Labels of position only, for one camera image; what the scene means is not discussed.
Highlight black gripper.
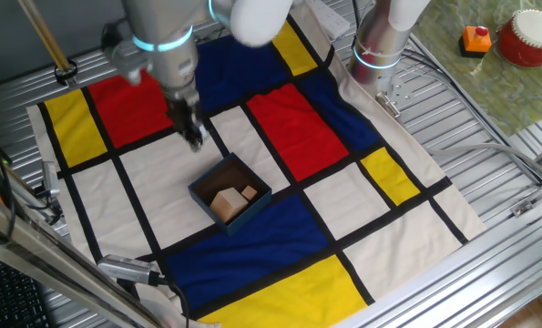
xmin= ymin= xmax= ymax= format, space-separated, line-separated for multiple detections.
xmin=163 ymin=86 xmax=210 ymax=154

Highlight large wooden cube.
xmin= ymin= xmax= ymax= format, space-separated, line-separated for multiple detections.
xmin=209 ymin=187 xmax=250 ymax=224

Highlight dark blue gift box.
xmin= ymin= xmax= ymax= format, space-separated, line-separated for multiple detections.
xmin=187 ymin=151 xmax=273 ymax=237

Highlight orange box red button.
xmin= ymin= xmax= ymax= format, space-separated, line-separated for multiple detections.
xmin=457 ymin=25 xmax=493 ymax=59

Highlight Mondrian pattern cloth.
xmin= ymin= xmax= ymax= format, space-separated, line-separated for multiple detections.
xmin=26 ymin=0 xmax=488 ymax=328

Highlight black pole clamp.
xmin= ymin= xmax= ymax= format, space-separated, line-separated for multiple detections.
xmin=53 ymin=58 xmax=79 ymax=87

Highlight white power strip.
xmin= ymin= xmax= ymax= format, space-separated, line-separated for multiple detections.
xmin=304 ymin=0 xmax=352 ymax=41

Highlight gold metal pole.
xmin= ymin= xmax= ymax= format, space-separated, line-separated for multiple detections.
xmin=17 ymin=0 xmax=74 ymax=74

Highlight black keyboard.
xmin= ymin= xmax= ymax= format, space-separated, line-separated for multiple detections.
xmin=0 ymin=254 xmax=53 ymax=328

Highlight green marbled mat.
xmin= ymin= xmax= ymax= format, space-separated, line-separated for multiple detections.
xmin=409 ymin=0 xmax=542 ymax=137

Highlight red toy drum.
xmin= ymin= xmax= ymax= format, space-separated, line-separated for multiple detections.
xmin=496 ymin=8 xmax=542 ymax=69

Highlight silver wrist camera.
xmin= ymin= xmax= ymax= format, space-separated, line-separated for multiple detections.
xmin=100 ymin=20 xmax=147 ymax=87

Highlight silver camera ribbed housing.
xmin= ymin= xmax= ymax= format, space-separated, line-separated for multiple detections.
xmin=96 ymin=253 xmax=162 ymax=287

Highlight small grey camera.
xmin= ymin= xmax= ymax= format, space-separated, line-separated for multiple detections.
xmin=41 ymin=161 xmax=61 ymax=198

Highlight aluminium frame beam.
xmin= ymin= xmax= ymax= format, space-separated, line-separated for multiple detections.
xmin=0 ymin=186 xmax=171 ymax=328

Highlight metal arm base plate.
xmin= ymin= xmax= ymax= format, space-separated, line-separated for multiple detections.
xmin=374 ymin=67 xmax=420 ymax=119

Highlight black base cables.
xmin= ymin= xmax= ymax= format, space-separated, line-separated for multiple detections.
xmin=400 ymin=47 xmax=542 ymax=183

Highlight grey cable hose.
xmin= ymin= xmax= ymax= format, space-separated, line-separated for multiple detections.
xmin=427 ymin=143 xmax=542 ymax=186

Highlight small metal bracket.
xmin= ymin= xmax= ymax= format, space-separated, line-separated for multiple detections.
xmin=510 ymin=199 xmax=535 ymax=218

